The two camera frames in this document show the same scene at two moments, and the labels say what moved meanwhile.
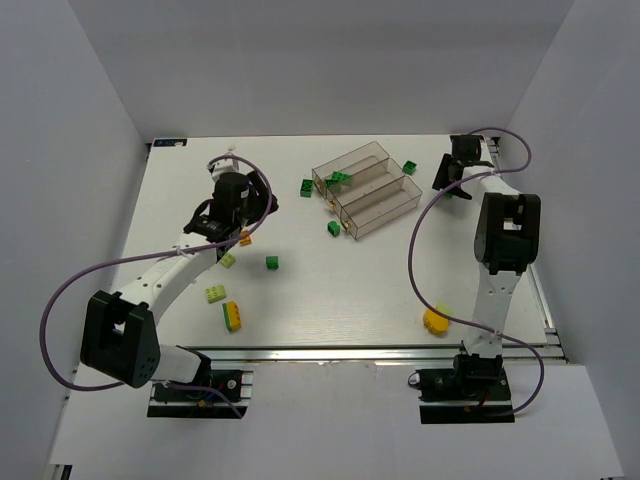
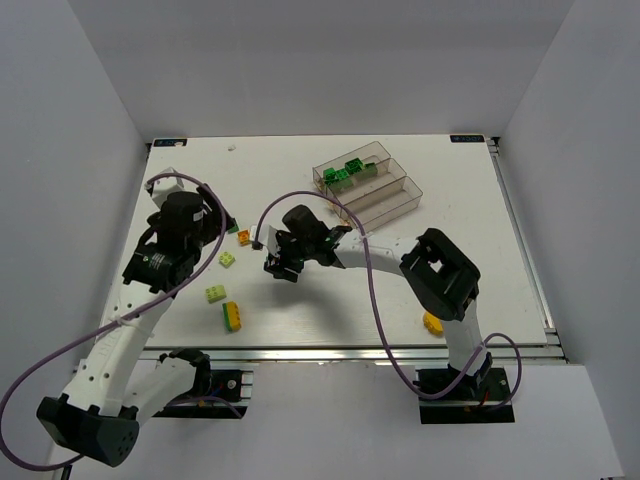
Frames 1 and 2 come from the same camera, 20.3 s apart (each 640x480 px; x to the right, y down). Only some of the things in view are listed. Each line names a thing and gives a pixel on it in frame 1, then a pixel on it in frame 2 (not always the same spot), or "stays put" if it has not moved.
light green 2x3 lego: [215, 293] stays put
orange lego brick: [246, 241] stays put
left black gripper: [257, 198] → [220, 220]
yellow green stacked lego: [232, 315] stays put
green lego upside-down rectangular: [306, 188] → [354, 165]
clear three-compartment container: [380, 188] stays put
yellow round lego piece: [435, 324] stays put
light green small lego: [228, 260] stays put
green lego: [409, 167] → [371, 168]
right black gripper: [451, 176] → [282, 251]
